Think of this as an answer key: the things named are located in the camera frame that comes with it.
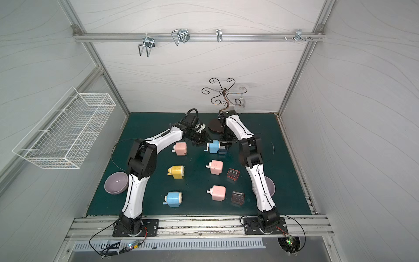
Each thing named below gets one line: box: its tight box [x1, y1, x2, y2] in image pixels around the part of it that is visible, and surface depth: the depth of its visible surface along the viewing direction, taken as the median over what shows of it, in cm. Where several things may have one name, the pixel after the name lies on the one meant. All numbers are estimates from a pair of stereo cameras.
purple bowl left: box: [104, 171, 129, 195], surface depth 85 cm
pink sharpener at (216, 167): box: [205, 159, 224, 176], surface depth 88 cm
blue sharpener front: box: [162, 191, 183, 208], surface depth 77 cm
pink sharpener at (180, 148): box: [171, 141, 188, 157], surface depth 97 cm
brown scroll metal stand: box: [201, 77, 248, 113], surface depth 92 cm
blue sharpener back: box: [203, 139, 220, 154], surface depth 97 cm
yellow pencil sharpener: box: [166, 165, 185, 180], surface depth 86 cm
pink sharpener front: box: [206, 185, 227, 202], surface depth 80 cm
